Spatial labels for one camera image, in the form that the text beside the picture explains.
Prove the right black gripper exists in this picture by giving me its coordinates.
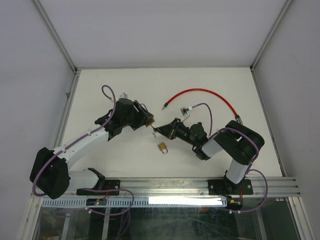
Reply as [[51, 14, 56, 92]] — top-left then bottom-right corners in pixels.
[[154, 117, 198, 147]]

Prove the large brass padlock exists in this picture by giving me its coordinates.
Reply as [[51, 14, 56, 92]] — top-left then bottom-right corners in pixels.
[[140, 103, 155, 128]]

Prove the red cable lock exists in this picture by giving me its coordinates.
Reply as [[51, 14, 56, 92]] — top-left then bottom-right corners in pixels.
[[161, 87, 243, 124]]

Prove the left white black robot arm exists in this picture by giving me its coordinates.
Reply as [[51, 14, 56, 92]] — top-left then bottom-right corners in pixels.
[[29, 98, 154, 200]]

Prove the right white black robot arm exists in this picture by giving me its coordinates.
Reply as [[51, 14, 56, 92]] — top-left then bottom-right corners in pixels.
[[154, 118, 265, 196]]

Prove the small brass padlock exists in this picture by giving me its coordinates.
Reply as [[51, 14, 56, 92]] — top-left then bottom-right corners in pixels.
[[157, 142, 169, 155]]

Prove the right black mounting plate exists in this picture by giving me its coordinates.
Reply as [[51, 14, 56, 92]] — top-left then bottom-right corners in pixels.
[[207, 178, 254, 197]]

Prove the black mounting plate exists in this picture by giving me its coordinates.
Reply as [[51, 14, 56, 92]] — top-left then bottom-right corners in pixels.
[[76, 179, 121, 196], [207, 178, 254, 197]]

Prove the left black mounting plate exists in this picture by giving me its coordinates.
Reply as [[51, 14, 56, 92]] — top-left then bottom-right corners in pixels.
[[76, 179, 121, 196]]

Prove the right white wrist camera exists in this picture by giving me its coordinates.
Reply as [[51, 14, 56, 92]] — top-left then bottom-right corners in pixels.
[[180, 106, 193, 123]]

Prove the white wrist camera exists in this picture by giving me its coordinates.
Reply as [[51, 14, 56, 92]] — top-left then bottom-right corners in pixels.
[[109, 92, 129, 103], [180, 106, 193, 123]]

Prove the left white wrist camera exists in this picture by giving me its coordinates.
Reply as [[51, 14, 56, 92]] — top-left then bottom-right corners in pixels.
[[109, 92, 129, 103]]

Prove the white slotted cable duct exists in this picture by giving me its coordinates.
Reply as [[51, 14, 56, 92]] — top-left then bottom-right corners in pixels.
[[41, 196, 227, 208]]

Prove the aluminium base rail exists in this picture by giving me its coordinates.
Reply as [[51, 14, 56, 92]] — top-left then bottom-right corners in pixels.
[[30, 176, 301, 200]]

